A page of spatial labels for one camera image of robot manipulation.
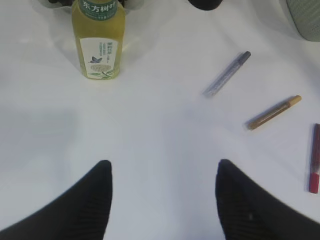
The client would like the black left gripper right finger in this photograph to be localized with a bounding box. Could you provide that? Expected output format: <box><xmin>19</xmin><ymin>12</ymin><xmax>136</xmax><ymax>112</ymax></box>
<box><xmin>215</xmin><ymin>159</ymin><xmax>320</xmax><ymax>240</ymax></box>

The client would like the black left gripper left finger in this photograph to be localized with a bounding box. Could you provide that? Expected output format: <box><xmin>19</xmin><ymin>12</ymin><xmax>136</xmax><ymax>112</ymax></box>
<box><xmin>0</xmin><ymin>160</ymin><xmax>113</xmax><ymax>240</ymax></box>

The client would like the silver glitter marker pen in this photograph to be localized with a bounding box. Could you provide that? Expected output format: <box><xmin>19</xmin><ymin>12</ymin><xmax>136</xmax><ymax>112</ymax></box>
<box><xmin>203</xmin><ymin>51</ymin><xmax>251</xmax><ymax>98</ymax></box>

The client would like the yellow tea bottle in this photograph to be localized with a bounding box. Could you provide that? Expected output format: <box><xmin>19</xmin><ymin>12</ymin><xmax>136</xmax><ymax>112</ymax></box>
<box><xmin>71</xmin><ymin>0</ymin><xmax>126</xmax><ymax>80</ymax></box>

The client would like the red glitter marker pen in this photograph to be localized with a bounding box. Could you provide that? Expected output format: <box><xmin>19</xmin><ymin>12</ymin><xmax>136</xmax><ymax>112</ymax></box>
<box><xmin>309</xmin><ymin>123</ymin><xmax>320</xmax><ymax>194</ymax></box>

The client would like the gold glitter marker pen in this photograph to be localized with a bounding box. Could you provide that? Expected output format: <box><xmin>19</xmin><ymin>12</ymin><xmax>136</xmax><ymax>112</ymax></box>
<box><xmin>246</xmin><ymin>95</ymin><xmax>302</xmax><ymax>131</ymax></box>

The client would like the green plastic woven basket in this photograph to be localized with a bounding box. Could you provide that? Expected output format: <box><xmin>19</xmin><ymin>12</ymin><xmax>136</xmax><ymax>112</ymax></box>
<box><xmin>286</xmin><ymin>0</ymin><xmax>320</xmax><ymax>42</ymax></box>

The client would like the black mesh pen holder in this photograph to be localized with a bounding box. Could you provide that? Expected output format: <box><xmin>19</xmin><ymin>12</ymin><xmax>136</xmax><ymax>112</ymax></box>
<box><xmin>188</xmin><ymin>0</ymin><xmax>223</xmax><ymax>11</ymax></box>

